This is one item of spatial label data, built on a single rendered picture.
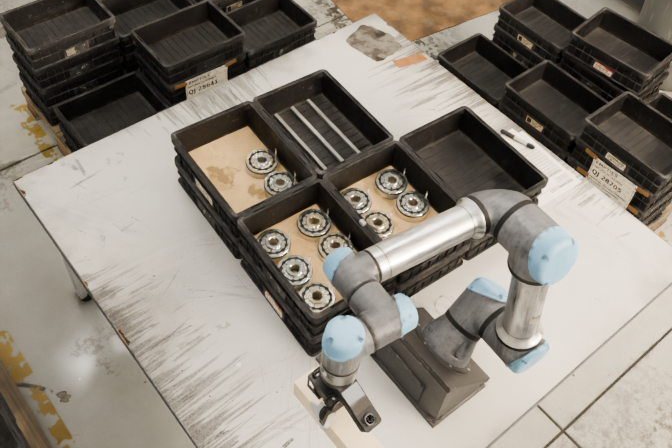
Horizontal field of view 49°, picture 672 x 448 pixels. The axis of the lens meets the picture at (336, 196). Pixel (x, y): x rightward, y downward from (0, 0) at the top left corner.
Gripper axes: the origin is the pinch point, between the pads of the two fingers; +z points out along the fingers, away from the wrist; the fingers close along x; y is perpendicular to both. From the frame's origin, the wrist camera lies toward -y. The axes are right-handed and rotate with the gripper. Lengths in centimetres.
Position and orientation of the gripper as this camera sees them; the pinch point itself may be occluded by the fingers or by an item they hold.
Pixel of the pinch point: (338, 418)
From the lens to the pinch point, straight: 165.9
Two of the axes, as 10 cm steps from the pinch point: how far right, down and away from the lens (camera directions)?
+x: -7.7, 4.6, -4.4
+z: -0.6, 6.3, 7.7
